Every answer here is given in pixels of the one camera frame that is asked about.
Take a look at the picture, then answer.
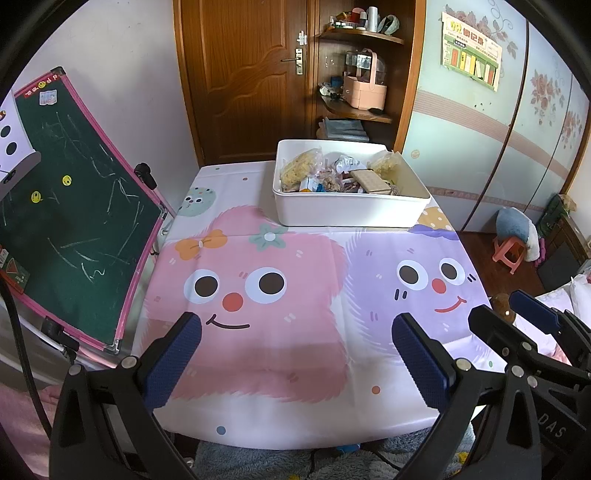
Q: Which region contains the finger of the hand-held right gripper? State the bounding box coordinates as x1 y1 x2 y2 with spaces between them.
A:
468 305 555 370
509 290 591 352

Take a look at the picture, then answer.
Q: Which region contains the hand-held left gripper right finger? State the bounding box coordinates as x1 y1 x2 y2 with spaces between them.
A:
392 312 543 480

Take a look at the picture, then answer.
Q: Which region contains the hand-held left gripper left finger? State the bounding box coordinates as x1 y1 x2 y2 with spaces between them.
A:
48 311 204 480

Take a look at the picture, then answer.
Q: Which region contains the white plastic storage bin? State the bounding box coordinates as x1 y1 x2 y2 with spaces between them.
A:
271 139 432 228

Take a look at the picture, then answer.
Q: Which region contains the tan wafer biscuit pack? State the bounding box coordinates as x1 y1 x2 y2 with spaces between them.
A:
349 169 393 195

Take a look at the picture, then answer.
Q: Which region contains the round yellow cookie bag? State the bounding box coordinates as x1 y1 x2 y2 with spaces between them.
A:
369 150 403 180

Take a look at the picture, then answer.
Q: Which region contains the clear bag of yellow puffs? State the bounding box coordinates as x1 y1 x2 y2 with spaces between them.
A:
280 148 323 191

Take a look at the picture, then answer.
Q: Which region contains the brown wooden bedpost knob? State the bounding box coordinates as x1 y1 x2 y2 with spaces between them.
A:
490 295 515 324

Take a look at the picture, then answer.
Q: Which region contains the pale lilac pillow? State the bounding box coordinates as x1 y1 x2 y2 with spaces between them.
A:
531 272 591 361

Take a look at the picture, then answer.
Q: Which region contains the pink plastic stool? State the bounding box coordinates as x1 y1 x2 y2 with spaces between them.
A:
493 236 527 275

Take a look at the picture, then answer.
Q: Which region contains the grey fluffy rug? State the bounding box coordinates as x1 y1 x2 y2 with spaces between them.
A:
194 425 476 480

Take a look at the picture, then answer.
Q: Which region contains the pale blue floral wardrobe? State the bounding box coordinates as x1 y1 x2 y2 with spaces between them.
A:
402 0 591 234

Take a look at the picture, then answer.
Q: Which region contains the red printed box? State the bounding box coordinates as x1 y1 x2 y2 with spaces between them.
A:
0 249 31 294

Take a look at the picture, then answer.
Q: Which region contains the pink framed green chalkboard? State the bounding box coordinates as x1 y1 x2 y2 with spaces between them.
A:
0 67 168 356

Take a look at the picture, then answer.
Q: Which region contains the wooden corner shelf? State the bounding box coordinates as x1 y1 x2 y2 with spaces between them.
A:
315 0 426 153

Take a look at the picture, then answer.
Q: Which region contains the white board with dots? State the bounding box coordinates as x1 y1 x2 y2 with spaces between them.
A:
0 108 42 204

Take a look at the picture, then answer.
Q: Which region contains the brown wooden door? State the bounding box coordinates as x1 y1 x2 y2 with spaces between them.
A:
174 0 319 167

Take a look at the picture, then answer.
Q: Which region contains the clutter of small shelf items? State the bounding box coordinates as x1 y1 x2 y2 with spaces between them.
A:
330 7 400 34

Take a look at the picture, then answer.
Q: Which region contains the thick black cable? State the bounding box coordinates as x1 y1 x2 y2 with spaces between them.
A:
0 272 54 439

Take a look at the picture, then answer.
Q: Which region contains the pink handled basket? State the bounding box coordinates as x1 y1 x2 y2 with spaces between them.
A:
342 48 387 112

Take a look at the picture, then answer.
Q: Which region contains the colourful wall poster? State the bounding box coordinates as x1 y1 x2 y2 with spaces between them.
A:
441 11 503 92

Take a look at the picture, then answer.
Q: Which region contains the metal door handle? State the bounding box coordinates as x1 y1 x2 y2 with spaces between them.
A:
281 48 305 77

